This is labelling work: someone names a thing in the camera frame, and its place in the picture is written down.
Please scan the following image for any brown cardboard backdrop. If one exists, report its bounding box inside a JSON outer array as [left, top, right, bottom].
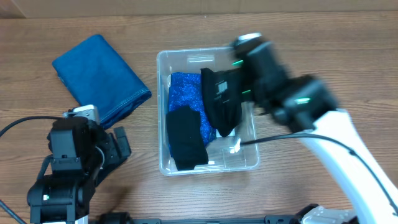
[[1, 0, 397, 19]]

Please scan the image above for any sparkly blue garment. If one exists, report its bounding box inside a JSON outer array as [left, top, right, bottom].
[[168, 72, 216, 147]]

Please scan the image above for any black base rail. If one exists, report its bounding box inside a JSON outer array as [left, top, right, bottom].
[[89, 212, 299, 224]]

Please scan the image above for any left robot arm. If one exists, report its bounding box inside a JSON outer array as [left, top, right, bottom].
[[27, 116, 131, 223]]

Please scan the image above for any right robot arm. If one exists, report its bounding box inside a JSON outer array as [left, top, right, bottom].
[[232, 33, 397, 223]]

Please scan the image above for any blue denim cloth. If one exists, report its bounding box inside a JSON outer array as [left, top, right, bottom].
[[52, 34, 152, 129]]

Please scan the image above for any black garment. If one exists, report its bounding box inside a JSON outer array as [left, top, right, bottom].
[[201, 68, 242, 137], [166, 106, 209, 171]]

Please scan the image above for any clear plastic storage bin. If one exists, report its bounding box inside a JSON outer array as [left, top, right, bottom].
[[157, 47, 260, 176]]

